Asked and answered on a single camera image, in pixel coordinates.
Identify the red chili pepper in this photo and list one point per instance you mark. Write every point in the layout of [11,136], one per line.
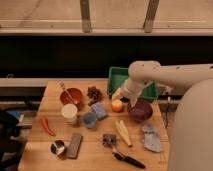
[44,122]

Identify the blue cup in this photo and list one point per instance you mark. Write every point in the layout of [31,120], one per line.
[89,120]

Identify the silver metal cup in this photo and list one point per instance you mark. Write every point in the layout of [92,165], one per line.
[57,147]

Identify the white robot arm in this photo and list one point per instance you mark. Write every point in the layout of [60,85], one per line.
[191,143]

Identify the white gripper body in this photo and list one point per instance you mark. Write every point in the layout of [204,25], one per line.
[131,90]

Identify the yellow banana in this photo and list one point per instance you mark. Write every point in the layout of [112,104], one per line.
[123,132]

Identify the purple bowl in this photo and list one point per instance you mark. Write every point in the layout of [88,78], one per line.
[142,111]

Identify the blue sponge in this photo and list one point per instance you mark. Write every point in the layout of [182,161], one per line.
[99,110]

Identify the apple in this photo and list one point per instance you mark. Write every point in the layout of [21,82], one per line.
[117,105]

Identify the grey sharpening stone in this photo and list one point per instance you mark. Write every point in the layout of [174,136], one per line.
[74,146]

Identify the silver fork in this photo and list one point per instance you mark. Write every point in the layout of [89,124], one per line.
[66,91]

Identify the black handled peeler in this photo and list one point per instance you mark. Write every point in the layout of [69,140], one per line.
[119,156]

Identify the purple grapes bunch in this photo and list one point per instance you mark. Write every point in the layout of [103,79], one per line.
[94,94]

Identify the white cup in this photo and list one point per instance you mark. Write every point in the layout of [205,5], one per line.
[69,112]

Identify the green bin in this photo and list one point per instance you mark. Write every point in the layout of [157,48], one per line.
[116,77]

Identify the blue grey cloth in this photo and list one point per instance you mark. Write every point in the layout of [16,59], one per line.
[151,138]

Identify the red bowl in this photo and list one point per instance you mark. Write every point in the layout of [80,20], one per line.
[74,95]

